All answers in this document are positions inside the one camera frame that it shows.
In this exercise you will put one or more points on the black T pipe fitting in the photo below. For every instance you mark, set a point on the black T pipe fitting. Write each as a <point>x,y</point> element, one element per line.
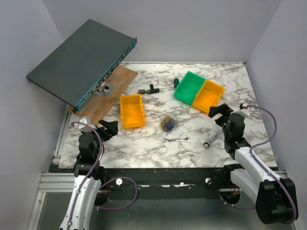
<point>150,91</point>

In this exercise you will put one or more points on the yellow bin on left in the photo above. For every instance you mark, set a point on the yellow bin on left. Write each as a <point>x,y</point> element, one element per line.
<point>131,111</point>

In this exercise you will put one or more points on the small open-end wrench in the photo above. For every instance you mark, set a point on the small open-end wrench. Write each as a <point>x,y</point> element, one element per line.
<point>186,139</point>

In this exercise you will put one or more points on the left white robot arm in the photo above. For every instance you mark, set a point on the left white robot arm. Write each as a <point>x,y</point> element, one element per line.
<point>87,172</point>

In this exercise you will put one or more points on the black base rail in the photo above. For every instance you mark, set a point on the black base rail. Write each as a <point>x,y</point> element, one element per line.
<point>178,183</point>

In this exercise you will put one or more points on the metal bracket with knob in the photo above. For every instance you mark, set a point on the metal bracket with knob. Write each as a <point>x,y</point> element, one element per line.
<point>104,90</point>

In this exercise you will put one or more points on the ratcheting ring wrench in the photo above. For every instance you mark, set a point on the ratcheting ring wrench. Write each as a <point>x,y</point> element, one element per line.
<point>207,144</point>

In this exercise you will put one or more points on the yellow bin on right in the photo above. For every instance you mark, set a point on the yellow bin on right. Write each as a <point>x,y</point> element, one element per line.
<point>208,96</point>

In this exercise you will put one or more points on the brown wooden board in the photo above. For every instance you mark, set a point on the brown wooden board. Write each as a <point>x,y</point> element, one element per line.
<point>97,107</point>

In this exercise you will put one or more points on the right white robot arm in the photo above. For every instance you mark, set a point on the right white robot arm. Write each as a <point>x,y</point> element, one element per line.
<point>274,197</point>

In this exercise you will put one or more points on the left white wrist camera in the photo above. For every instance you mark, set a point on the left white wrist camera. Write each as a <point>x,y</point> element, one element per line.
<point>85,124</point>

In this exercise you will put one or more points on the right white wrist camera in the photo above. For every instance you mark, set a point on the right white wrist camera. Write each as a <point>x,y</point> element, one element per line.
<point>244,110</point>

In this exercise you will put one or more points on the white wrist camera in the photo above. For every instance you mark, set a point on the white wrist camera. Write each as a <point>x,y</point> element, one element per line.
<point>244,110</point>
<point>85,124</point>

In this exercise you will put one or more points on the green plastic bin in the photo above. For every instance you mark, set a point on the green plastic bin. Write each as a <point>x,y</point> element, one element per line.
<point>188,87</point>

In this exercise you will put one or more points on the yellow bin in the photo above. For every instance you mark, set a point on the yellow bin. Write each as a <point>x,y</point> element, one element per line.
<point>208,96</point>
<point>131,111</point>

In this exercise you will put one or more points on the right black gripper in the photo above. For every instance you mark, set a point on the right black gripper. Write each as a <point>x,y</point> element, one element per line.
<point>215,110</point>

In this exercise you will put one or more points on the green handled screwdriver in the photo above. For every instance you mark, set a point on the green handled screwdriver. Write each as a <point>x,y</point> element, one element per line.
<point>176,82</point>

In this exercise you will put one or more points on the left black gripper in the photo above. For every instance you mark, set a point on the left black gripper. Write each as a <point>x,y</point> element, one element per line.
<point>112,128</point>

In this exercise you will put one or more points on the grey network switch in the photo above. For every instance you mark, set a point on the grey network switch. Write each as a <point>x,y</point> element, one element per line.
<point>75,70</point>

